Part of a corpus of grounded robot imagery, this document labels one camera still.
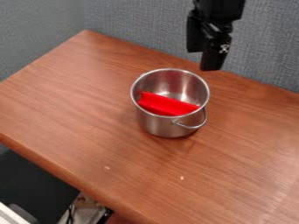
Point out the stainless steel pot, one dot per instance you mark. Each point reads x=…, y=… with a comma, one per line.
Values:
x=183, y=86

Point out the white object at corner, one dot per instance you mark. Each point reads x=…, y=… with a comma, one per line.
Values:
x=9, y=217

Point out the grey table leg bracket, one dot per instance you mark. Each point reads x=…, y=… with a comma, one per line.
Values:
x=85, y=211

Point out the red rectangular block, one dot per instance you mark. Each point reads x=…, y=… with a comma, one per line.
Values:
x=164, y=106

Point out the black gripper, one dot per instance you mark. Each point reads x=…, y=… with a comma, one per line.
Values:
x=208, y=29

